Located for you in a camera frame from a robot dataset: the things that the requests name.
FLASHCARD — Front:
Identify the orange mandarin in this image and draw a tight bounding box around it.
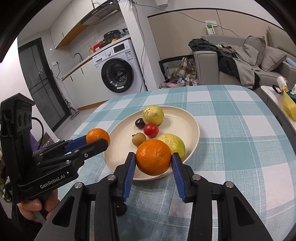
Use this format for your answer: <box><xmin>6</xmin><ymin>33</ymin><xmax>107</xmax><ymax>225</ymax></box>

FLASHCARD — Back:
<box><xmin>86</xmin><ymin>128</ymin><xmax>110</xmax><ymax>145</ymax></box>
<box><xmin>136</xmin><ymin>140</ymin><xmax>171</xmax><ymax>176</ymax></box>

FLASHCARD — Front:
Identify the dark plum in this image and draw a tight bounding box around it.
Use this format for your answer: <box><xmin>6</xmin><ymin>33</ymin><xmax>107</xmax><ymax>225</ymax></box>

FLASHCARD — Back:
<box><xmin>115</xmin><ymin>202</ymin><xmax>127</xmax><ymax>217</ymax></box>
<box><xmin>135</xmin><ymin>118</ymin><xmax>145</xmax><ymax>129</ymax></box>

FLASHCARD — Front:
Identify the brown longan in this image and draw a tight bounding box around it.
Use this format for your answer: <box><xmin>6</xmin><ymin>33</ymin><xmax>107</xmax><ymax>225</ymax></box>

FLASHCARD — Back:
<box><xmin>132</xmin><ymin>133</ymin><xmax>147</xmax><ymax>147</ymax></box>

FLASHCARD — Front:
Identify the red cherry tomato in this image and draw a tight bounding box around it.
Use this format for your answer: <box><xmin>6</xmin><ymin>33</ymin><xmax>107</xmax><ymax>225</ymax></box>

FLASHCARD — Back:
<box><xmin>144</xmin><ymin>123</ymin><xmax>159</xmax><ymax>138</ymax></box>

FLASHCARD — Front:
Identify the left hand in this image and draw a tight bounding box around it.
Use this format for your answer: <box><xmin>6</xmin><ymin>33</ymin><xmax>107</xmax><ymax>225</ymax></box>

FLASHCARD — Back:
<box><xmin>17</xmin><ymin>189</ymin><xmax>60</xmax><ymax>222</ymax></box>

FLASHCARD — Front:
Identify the near yellow guava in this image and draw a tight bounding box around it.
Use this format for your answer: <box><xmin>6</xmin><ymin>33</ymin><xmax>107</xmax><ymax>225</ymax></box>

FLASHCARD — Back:
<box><xmin>157</xmin><ymin>133</ymin><xmax>186</xmax><ymax>160</ymax></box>

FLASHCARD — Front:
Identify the yellow guava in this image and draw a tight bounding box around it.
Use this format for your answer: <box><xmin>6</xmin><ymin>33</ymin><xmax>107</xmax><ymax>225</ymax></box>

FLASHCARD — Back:
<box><xmin>142</xmin><ymin>105</ymin><xmax>164</xmax><ymax>126</ymax></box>
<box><xmin>157</xmin><ymin>133</ymin><xmax>186</xmax><ymax>160</ymax></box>

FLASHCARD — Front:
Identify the far yellow guava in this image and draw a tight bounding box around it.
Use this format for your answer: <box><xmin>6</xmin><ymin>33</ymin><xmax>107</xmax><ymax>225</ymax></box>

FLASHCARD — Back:
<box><xmin>142</xmin><ymin>105</ymin><xmax>164</xmax><ymax>126</ymax></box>

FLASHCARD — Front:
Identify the white kitchen counter cabinet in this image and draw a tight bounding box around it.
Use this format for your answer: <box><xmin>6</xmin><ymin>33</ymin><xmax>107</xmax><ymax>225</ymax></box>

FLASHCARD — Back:
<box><xmin>63</xmin><ymin>58</ymin><xmax>110</xmax><ymax>108</ymax></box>

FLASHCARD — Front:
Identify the black glass door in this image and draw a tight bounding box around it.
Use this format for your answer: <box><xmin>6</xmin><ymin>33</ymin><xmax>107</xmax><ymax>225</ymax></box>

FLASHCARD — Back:
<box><xmin>18</xmin><ymin>38</ymin><xmax>70</xmax><ymax>132</ymax></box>

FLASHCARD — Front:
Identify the white washing machine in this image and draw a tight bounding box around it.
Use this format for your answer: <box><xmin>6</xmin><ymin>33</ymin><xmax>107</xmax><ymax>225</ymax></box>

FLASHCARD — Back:
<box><xmin>92</xmin><ymin>39</ymin><xmax>147</xmax><ymax>99</ymax></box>

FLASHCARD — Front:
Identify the black laundry basket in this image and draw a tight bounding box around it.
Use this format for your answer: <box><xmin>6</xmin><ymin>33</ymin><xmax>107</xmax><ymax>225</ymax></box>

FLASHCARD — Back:
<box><xmin>159</xmin><ymin>55</ymin><xmax>200</xmax><ymax>89</ymax></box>

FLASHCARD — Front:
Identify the black rice cooker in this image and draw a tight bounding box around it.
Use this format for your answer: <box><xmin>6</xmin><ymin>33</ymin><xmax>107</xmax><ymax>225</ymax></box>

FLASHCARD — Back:
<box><xmin>103</xmin><ymin>30</ymin><xmax>121</xmax><ymax>44</ymax></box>

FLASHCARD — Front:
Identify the dark clothes pile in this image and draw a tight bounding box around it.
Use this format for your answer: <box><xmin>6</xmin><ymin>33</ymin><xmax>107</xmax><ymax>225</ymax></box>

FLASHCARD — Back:
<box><xmin>188</xmin><ymin>38</ymin><xmax>260</xmax><ymax>90</ymax></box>

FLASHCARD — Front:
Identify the white side table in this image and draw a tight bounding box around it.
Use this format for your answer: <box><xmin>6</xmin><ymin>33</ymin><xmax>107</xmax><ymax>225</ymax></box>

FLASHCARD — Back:
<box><xmin>260</xmin><ymin>86</ymin><xmax>296</xmax><ymax>152</ymax></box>

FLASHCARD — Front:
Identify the yellow plastic bag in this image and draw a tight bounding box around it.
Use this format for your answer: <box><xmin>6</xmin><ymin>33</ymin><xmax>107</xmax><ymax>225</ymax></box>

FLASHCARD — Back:
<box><xmin>282</xmin><ymin>91</ymin><xmax>296</xmax><ymax>121</ymax></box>

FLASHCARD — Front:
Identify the white bottle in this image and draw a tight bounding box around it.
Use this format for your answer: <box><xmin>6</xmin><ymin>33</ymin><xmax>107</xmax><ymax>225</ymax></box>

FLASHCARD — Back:
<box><xmin>276</xmin><ymin>76</ymin><xmax>288</xmax><ymax>93</ymax></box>

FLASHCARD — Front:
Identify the grey sofa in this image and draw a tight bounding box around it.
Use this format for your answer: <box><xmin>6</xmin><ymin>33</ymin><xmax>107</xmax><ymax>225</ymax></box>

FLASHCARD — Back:
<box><xmin>189</xmin><ymin>27</ymin><xmax>295</xmax><ymax>90</ymax></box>

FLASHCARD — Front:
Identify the grey cushion front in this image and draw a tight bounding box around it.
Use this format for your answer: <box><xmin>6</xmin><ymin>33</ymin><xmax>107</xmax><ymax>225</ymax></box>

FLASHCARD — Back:
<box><xmin>260</xmin><ymin>46</ymin><xmax>287</xmax><ymax>72</ymax></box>

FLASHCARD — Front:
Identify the grey cushion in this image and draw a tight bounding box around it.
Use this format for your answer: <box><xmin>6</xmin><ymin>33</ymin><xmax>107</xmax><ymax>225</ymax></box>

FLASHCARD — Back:
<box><xmin>260</xmin><ymin>46</ymin><xmax>287</xmax><ymax>72</ymax></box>
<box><xmin>242</xmin><ymin>35</ymin><xmax>267</xmax><ymax>67</ymax></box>

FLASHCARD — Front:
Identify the grey cushion back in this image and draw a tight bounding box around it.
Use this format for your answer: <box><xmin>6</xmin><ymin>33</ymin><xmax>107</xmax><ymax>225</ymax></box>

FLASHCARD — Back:
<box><xmin>242</xmin><ymin>35</ymin><xmax>267</xmax><ymax>67</ymax></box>

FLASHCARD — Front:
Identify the white wall charger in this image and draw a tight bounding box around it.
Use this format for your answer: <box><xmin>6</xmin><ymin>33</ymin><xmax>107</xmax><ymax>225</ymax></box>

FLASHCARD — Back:
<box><xmin>205</xmin><ymin>21</ymin><xmax>217</xmax><ymax>35</ymax></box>

